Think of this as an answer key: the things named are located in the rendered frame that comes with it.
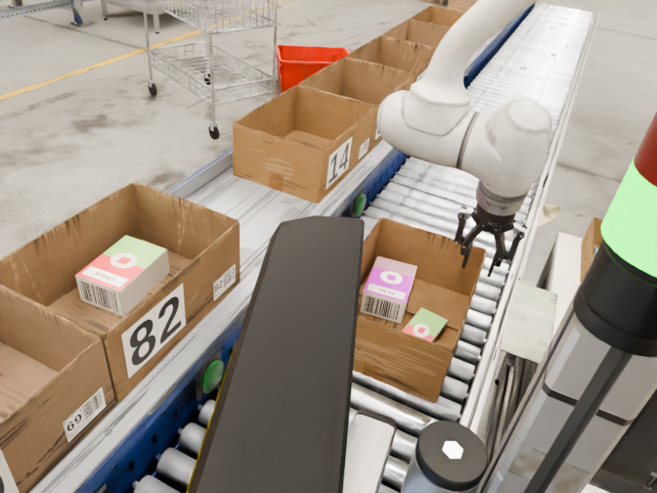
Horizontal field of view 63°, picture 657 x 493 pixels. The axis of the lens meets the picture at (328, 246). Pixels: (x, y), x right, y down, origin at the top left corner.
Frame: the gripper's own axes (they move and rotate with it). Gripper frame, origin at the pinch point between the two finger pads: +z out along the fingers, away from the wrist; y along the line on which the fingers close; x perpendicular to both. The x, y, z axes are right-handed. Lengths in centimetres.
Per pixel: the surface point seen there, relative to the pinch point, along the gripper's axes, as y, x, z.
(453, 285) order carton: -5.2, 9.7, 29.1
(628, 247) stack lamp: 8, -55, -82
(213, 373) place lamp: -41, -46, 3
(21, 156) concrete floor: -281, 52, 128
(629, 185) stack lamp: 7, -54, -83
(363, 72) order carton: -68, 92, 35
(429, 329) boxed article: -6.0, -8.5, 23.0
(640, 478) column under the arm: 43, -25, 16
